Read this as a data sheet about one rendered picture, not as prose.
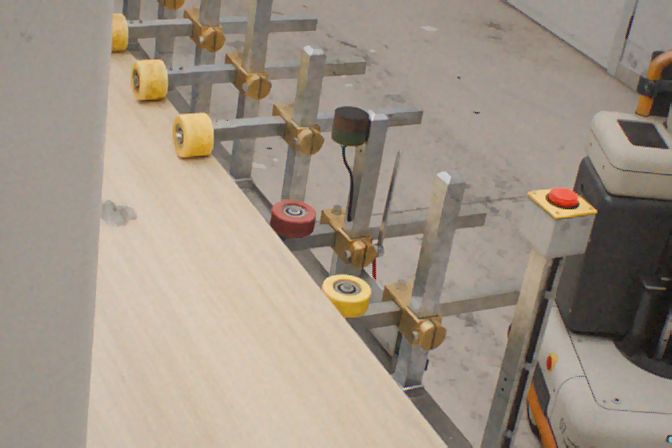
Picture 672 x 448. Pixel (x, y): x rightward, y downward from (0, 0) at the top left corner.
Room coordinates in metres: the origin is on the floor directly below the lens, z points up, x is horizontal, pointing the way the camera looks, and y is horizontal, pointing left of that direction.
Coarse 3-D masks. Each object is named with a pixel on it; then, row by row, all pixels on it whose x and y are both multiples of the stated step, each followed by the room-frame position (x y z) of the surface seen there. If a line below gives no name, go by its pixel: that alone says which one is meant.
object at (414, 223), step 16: (464, 208) 2.16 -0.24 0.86; (480, 208) 2.17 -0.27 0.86; (320, 224) 2.00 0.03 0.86; (400, 224) 2.06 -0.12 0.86; (416, 224) 2.08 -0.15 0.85; (464, 224) 2.14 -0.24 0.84; (480, 224) 2.16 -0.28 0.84; (288, 240) 1.94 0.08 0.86; (304, 240) 1.95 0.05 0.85; (320, 240) 1.97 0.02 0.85
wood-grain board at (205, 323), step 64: (128, 64) 2.49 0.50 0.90; (128, 128) 2.18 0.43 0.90; (128, 192) 1.93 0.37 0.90; (192, 192) 1.97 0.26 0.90; (128, 256) 1.73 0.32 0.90; (192, 256) 1.76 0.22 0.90; (256, 256) 1.79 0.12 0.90; (128, 320) 1.55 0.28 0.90; (192, 320) 1.58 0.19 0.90; (256, 320) 1.61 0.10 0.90; (320, 320) 1.63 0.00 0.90; (128, 384) 1.40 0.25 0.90; (192, 384) 1.42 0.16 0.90; (256, 384) 1.45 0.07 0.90; (320, 384) 1.47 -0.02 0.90; (384, 384) 1.50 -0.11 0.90
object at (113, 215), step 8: (104, 208) 1.85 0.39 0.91; (112, 208) 1.85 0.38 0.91; (120, 208) 1.86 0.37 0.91; (128, 208) 1.86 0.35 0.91; (104, 216) 1.83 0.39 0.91; (112, 216) 1.83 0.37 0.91; (120, 216) 1.83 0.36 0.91; (128, 216) 1.84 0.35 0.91; (136, 216) 1.85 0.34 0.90; (112, 224) 1.81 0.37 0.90; (120, 224) 1.82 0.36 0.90
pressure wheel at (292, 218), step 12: (276, 204) 1.97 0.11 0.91; (288, 204) 1.98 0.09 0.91; (300, 204) 1.98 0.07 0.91; (276, 216) 1.93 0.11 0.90; (288, 216) 1.93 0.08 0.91; (300, 216) 1.94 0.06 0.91; (312, 216) 1.95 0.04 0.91; (276, 228) 1.93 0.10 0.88; (288, 228) 1.92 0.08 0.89; (300, 228) 1.92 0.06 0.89; (312, 228) 1.94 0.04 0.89
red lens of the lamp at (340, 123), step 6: (336, 108) 1.97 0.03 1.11; (336, 114) 1.94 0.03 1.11; (336, 120) 1.94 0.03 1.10; (342, 120) 1.93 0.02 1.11; (348, 120) 1.93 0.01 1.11; (366, 120) 1.94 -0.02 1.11; (336, 126) 1.94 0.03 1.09; (342, 126) 1.93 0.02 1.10; (348, 126) 1.93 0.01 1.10; (354, 126) 1.93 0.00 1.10; (360, 126) 1.93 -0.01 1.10; (366, 126) 1.94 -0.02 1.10; (348, 132) 1.93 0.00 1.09; (354, 132) 1.93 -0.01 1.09; (360, 132) 1.93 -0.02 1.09
